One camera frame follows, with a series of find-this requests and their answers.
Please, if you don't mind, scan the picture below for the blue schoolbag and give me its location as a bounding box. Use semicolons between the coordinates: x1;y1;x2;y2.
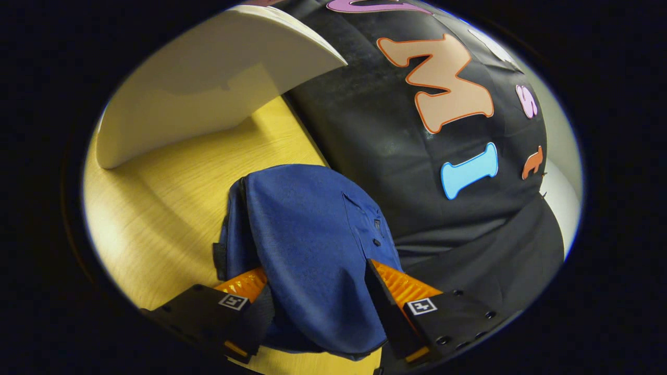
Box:
213;164;404;361

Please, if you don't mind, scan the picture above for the white plastic bookshelf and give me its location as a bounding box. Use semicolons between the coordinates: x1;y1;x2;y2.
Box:
96;5;348;170

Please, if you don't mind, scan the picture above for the black backdrop cloth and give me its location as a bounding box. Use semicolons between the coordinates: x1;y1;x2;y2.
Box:
284;0;566;318

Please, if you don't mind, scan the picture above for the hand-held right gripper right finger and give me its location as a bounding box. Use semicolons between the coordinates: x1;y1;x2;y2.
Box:
365;259;503;365

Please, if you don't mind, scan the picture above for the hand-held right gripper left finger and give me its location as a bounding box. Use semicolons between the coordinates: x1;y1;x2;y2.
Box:
141;267;276;364

